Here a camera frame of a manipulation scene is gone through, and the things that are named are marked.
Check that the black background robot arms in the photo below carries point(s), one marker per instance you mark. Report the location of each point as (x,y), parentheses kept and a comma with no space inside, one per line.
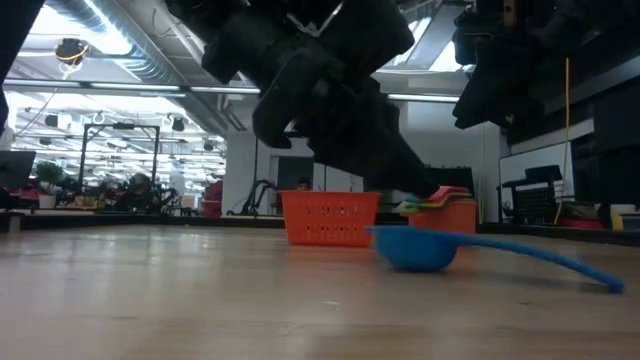
(100,197)

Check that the silver ribbed ventilation duct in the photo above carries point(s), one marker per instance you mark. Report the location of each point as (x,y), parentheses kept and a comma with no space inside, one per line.
(150,65)

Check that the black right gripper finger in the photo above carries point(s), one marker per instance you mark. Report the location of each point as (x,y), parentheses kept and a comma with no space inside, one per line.
(500,100)

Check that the black pegboard cart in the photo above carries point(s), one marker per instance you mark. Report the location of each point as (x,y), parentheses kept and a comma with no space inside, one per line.
(537,200)

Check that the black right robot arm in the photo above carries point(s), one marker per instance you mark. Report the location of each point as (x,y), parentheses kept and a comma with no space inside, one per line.
(575,25)

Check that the red measuring cup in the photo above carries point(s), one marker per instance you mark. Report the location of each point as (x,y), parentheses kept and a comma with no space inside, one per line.
(447,190)

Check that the dark computer monitor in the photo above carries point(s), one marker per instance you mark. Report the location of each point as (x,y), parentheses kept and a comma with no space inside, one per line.
(15,170)

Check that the black narrow frame stand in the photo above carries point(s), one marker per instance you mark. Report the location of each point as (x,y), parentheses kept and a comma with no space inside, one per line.
(256,170)

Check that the whiteboard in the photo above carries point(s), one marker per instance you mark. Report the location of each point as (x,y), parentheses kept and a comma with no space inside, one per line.
(520,160)

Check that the black cabinet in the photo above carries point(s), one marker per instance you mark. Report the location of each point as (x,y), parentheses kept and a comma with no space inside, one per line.
(457,176)

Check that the black round ceiling device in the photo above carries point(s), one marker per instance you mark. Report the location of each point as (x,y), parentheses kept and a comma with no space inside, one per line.
(71,50)

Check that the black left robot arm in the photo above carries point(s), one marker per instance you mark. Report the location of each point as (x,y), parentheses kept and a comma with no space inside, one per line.
(15,30)

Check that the orange measuring cup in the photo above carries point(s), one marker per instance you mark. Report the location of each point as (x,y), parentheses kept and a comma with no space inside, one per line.
(450,217)

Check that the yellow and white box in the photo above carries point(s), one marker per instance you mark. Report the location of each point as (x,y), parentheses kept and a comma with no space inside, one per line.
(617,220)

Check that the long ceiling light strip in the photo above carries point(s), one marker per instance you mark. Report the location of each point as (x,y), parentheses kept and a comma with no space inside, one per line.
(135,86)

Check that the green measuring cup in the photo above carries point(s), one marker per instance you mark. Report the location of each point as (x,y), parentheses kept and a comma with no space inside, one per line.
(412,210)

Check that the black tall frame rig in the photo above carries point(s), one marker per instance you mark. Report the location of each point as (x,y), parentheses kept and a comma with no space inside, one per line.
(120,126)

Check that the orange plastic basket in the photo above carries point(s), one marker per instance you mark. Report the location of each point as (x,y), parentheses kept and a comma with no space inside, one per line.
(325,220)

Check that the red chair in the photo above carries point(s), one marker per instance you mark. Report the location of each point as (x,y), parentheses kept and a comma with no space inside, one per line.
(214,197)

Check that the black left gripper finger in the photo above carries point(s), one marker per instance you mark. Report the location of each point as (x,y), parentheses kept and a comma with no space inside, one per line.
(385,160)

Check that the person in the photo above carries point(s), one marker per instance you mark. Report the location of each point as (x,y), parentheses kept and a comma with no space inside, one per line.
(302,184)
(140,182)

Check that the red flat bin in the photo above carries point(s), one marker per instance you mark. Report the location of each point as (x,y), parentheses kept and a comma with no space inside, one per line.
(580,223)

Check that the potted green plant white pot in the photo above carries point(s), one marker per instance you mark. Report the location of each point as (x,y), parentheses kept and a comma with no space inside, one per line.
(48,172)

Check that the medium blue measuring cup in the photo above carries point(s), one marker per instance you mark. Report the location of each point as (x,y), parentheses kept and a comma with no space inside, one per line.
(415,250)

